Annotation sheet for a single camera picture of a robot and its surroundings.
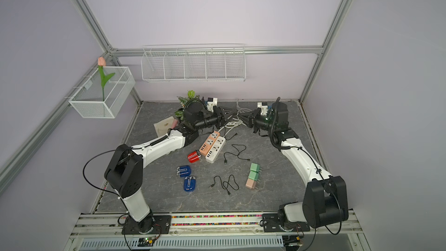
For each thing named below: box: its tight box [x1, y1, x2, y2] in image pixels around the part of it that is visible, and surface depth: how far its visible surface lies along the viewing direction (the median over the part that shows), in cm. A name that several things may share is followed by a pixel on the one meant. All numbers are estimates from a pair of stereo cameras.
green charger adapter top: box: [249, 162, 263, 174], surface depth 90 cm
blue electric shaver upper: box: [176, 165, 192, 178], surface depth 88 cm
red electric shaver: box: [186, 150, 202, 164], surface depth 93 cm
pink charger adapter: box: [245, 178, 258, 190], surface depth 84 cm
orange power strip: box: [199, 130, 221, 157], surface depth 98 cm
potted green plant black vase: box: [174, 90, 207, 123], surface depth 67 cm
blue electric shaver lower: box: [183, 175, 197, 192], surface depth 84 cm
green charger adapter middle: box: [247, 169, 260, 182], surface depth 87 cm
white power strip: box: [204, 135, 226, 164], surface depth 96 cm
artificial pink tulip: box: [97, 56, 116, 102], surface depth 85 cm
